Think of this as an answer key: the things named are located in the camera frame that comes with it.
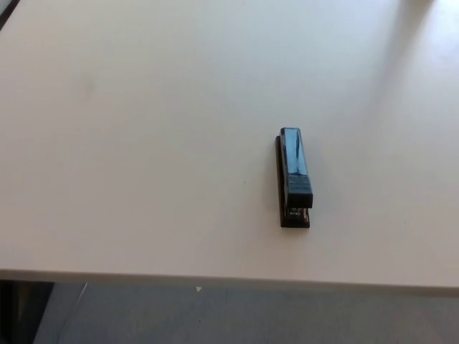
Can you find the black desk stapler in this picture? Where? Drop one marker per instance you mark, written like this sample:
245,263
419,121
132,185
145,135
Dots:
297,161

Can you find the dark table leg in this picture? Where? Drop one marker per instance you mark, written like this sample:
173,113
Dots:
21,311

